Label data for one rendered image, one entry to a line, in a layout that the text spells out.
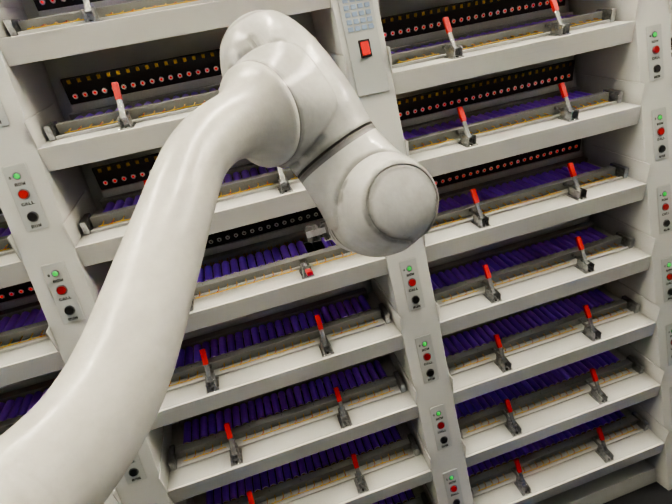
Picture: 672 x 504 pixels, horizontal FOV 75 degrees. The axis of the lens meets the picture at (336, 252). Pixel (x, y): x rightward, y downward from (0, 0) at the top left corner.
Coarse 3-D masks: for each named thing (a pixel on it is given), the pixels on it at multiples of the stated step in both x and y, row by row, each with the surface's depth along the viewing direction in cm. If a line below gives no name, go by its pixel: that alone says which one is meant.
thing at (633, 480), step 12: (624, 468) 135; (636, 468) 134; (648, 468) 133; (600, 480) 132; (612, 480) 131; (624, 480) 130; (636, 480) 131; (648, 480) 133; (564, 492) 131; (576, 492) 130; (588, 492) 129; (600, 492) 129; (612, 492) 130; (624, 492) 131
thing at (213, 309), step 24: (240, 240) 107; (336, 264) 99; (360, 264) 97; (384, 264) 99; (240, 288) 96; (264, 288) 95; (288, 288) 95; (312, 288) 96; (336, 288) 98; (192, 312) 91; (216, 312) 93; (240, 312) 94
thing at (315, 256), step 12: (312, 252) 100; (324, 252) 99; (336, 252) 100; (276, 264) 98; (288, 264) 98; (228, 276) 97; (240, 276) 96; (252, 276) 97; (264, 276) 97; (204, 288) 95; (216, 288) 96
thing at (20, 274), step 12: (0, 216) 96; (0, 228) 94; (0, 240) 87; (12, 240) 81; (0, 252) 86; (12, 252) 86; (0, 264) 83; (12, 264) 82; (0, 276) 83; (12, 276) 83; (24, 276) 84; (0, 288) 84
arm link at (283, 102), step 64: (256, 64) 39; (320, 64) 43; (192, 128) 35; (256, 128) 39; (320, 128) 42; (192, 192) 32; (128, 256) 29; (192, 256) 31; (128, 320) 26; (64, 384) 24; (128, 384) 25; (0, 448) 21; (64, 448) 22; (128, 448) 24
